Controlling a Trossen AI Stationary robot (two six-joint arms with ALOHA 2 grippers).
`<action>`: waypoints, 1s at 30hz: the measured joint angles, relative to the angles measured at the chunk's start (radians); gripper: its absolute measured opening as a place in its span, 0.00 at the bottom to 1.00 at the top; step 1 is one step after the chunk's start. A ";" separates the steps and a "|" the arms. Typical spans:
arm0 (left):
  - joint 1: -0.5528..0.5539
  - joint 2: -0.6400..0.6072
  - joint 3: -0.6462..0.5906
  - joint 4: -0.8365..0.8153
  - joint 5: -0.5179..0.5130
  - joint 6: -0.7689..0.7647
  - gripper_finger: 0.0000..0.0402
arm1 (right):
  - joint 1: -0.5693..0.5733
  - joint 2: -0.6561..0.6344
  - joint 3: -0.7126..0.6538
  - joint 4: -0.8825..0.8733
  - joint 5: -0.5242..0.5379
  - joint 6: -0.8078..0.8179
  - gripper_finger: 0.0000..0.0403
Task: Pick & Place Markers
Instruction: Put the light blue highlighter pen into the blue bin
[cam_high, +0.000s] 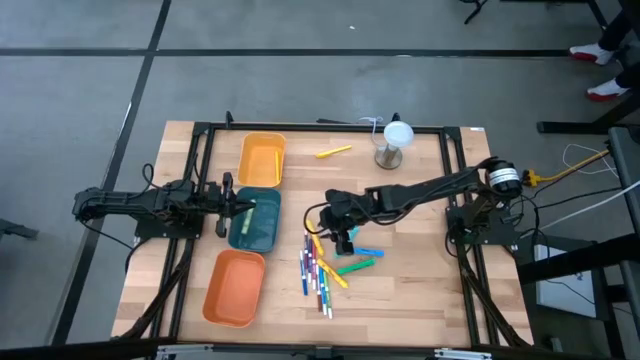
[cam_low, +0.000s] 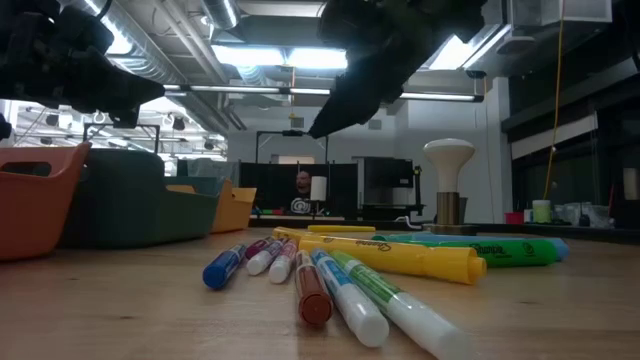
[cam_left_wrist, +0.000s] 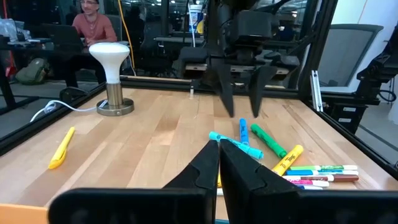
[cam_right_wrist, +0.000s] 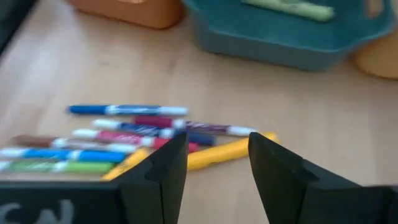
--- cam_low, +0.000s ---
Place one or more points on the black cabinet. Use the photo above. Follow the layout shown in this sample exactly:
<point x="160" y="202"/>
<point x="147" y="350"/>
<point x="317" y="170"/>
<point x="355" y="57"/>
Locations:
<point x="387" y="175"/>

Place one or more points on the yellow Sharpie highlighter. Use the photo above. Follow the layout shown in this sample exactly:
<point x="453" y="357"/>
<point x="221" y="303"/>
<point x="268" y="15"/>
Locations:
<point x="400" y="257"/>

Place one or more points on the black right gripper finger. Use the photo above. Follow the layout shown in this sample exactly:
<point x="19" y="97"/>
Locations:
<point x="355" y="95"/>

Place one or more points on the light green cup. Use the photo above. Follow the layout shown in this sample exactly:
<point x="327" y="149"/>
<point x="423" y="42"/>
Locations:
<point x="541" y="212"/>

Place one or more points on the black partition screen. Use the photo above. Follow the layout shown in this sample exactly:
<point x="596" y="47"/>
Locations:
<point x="265" y="190"/>

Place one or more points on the black aluminium table frame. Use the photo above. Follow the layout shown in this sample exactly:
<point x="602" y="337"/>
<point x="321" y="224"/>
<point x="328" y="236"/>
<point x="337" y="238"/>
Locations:
<point x="590" y="233"/>

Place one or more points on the blue highlighter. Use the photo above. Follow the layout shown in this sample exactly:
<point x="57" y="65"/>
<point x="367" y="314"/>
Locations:
<point x="561" y="249"/>

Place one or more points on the red container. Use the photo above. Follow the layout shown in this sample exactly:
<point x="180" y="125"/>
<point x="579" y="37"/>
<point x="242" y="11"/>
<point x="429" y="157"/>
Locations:
<point x="514" y="218"/>

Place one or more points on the grey square wall vent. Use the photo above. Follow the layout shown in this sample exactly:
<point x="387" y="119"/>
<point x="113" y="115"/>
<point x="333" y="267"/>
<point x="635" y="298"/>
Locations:
<point x="374" y="125"/>
<point x="297" y="122"/>

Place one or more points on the clear plastic bags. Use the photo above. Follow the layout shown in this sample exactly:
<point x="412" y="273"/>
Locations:
<point x="595" y="215"/>

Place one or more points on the orange plastic bin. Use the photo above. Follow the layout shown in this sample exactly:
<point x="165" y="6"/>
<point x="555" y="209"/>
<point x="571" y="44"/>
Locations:
<point x="35" y="215"/>

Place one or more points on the dark blue marker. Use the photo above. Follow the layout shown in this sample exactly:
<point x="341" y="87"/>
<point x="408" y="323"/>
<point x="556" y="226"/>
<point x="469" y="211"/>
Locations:
<point x="222" y="270"/>

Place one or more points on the long LED light bar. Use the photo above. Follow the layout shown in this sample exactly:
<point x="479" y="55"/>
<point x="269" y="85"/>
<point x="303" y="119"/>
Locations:
<point x="240" y="89"/>

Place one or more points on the yellow plastic bin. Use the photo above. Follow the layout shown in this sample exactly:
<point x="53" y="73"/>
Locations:
<point x="235" y="210"/>

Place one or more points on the dark green plastic bin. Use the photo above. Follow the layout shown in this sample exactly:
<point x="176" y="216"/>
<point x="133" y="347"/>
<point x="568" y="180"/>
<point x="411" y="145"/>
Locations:
<point x="130" y="210"/>

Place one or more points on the white marker purple label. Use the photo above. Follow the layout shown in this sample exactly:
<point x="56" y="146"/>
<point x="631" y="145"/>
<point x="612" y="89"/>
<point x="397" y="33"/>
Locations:
<point x="260" y="262"/>

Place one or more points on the white cylindrical lamp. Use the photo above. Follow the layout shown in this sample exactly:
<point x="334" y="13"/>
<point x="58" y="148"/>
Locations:
<point x="318" y="189"/>

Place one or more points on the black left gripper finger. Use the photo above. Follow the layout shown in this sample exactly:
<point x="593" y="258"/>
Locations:
<point x="125" y="119"/>
<point x="125" y="92"/>

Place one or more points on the white marker pink label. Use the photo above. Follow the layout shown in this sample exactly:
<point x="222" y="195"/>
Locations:
<point x="281" y="267"/>

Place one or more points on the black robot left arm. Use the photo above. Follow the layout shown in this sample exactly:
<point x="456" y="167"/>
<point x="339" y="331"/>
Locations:
<point x="4" y="127"/>

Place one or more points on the brown marker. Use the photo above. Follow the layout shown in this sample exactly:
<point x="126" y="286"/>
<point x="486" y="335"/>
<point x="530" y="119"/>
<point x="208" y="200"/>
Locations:
<point x="314" y="300"/>

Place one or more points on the person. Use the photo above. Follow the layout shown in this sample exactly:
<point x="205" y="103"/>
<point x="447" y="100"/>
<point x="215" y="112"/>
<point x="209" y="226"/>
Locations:
<point x="303" y="182"/>

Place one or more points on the white mushroom lamp brass base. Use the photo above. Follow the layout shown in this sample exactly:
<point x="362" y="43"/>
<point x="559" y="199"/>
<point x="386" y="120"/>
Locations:
<point x="448" y="160"/>

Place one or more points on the white marker light blue cap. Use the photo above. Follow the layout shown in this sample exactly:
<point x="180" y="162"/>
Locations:
<point x="357" y="310"/>

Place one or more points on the small black bottle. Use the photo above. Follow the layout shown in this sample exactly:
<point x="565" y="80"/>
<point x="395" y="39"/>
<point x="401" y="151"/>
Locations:
<point x="584" y="220"/>

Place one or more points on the white marker green cap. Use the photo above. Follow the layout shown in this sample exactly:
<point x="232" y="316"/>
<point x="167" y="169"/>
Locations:
<point x="415" y="315"/>

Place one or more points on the black ceiling spotlight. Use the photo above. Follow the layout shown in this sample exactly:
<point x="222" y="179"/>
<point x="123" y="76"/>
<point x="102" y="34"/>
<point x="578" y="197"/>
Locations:
<point x="178" y="123"/>
<point x="209" y="145"/>
<point x="51" y="120"/>

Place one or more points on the thin yellow highlighter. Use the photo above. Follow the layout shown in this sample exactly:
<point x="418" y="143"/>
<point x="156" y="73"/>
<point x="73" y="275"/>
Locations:
<point x="340" y="228"/>

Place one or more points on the silver ventilation duct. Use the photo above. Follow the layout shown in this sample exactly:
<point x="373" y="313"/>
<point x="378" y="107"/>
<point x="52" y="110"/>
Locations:
<point x="220" y="12"/>

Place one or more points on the green Sharpie highlighter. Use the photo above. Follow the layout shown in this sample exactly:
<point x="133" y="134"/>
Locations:
<point x="515" y="252"/>

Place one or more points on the magenta marker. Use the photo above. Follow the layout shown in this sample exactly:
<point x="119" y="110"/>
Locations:
<point x="257" y="246"/>

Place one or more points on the black frame with camera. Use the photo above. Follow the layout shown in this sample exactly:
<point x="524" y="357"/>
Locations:
<point x="280" y="132"/>

